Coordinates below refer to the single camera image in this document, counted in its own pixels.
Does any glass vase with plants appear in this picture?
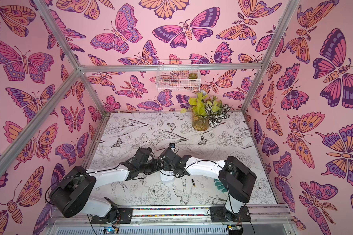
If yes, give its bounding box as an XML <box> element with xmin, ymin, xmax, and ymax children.
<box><xmin>180</xmin><ymin>90</ymin><xmax>231</xmax><ymax>131</ymax></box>

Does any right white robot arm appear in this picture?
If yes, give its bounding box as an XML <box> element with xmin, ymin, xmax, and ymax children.
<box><xmin>157</xmin><ymin>147</ymin><xmax>257</xmax><ymax>222</ymax></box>

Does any small succulent in basket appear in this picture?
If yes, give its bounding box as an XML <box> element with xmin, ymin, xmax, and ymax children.
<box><xmin>188</xmin><ymin>72</ymin><xmax>198</xmax><ymax>80</ymax></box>

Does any white digital alarm clock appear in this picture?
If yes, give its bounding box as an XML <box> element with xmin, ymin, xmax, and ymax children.
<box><xmin>160</xmin><ymin>173</ymin><xmax>175</xmax><ymax>184</ymax></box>

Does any green rubber glove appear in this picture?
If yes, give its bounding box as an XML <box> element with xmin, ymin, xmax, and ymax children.
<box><xmin>214</xmin><ymin>179</ymin><xmax>227</xmax><ymax>193</ymax></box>

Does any aluminium frame structure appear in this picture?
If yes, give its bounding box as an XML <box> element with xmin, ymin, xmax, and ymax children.
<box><xmin>0</xmin><ymin>1</ymin><xmax>287</xmax><ymax>200</ymax></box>

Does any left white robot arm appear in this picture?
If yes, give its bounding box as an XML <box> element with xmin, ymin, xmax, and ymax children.
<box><xmin>47</xmin><ymin>147</ymin><xmax>163</xmax><ymax>224</ymax></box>

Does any white wire basket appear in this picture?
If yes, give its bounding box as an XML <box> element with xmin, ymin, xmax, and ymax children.
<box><xmin>154</xmin><ymin>59</ymin><xmax>201</xmax><ymax>92</ymax></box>

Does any front mounting rail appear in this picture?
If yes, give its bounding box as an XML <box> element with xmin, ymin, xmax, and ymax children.
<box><xmin>43</xmin><ymin>205</ymin><xmax>299</xmax><ymax>235</ymax></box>

